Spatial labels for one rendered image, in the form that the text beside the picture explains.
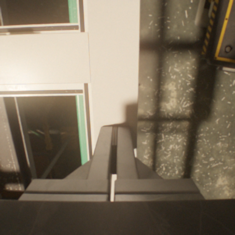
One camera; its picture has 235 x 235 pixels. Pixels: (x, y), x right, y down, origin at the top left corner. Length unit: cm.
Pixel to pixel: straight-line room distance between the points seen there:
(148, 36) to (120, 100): 97
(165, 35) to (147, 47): 13
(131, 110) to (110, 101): 2
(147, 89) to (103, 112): 96
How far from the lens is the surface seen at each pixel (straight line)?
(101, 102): 15
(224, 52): 90
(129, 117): 16
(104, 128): 15
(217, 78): 126
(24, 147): 69
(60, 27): 22
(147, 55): 110
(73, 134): 117
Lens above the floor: 108
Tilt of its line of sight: 73 degrees down
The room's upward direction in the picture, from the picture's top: 179 degrees counter-clockwise
